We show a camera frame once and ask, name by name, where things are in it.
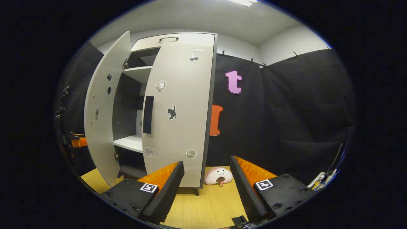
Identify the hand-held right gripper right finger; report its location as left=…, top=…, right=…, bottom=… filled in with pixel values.
left=230, top=155, right=315, bottom=223

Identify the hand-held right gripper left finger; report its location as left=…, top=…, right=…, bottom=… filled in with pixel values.
left=101, top=161, right=185, bottom=225

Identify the white cabinet door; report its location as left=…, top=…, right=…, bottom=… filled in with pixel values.
left=84, top=31, right=132, bottom=187
left=141, top=41, right=215, bottom=188

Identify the small black flat object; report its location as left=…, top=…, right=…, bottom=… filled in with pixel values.
left=231, top=216, right=248, bottom=227

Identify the white smiling plush toy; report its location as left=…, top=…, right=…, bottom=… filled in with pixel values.
left=204, top=167, right=233, bottom=186

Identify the white cabinet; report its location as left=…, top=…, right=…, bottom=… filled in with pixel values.
left=113, top=32, right=218, bottom=196

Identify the white side table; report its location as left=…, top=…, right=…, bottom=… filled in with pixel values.
left=308, top=172, right=337, bottom=191

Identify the black backdrop cloth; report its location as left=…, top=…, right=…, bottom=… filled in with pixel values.
left=54, top=43, right=355, bottom=185

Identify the white cabinet drawer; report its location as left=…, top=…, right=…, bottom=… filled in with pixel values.
left=131, top=33, right=216, bottom=52

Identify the long ceiling light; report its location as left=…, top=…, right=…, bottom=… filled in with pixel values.
left=227, top=0, right=259, bottom=7

